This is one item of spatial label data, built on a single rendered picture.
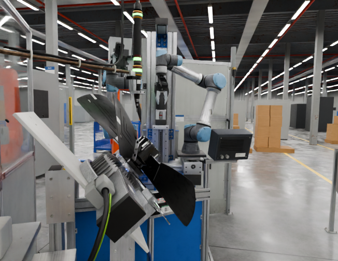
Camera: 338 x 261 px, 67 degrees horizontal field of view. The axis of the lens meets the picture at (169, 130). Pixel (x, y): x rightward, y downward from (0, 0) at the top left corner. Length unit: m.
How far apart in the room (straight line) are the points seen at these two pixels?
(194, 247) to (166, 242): 0.21
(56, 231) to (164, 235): 0.85
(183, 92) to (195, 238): 1.84
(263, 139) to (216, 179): 6.04
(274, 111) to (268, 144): 1.13
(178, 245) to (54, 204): 1.02
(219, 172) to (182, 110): 0.96
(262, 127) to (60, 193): 8.60
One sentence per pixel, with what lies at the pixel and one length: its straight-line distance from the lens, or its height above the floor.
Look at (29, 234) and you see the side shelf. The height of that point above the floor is 0.86.
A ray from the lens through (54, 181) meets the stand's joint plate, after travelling 1.05.
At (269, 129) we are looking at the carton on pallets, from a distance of 9.38.
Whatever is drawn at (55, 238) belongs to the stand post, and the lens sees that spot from 1.15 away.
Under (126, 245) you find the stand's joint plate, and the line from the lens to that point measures 1.15.
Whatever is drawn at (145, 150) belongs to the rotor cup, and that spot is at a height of 1.21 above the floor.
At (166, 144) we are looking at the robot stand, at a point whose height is 1.10.
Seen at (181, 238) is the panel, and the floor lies 0.53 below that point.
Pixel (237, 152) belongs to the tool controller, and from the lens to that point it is 1.79.
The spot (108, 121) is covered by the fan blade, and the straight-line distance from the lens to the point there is 1.14.
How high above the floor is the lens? 1.38
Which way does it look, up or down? 5 degrees down
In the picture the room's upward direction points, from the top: 1 degrees clockwise
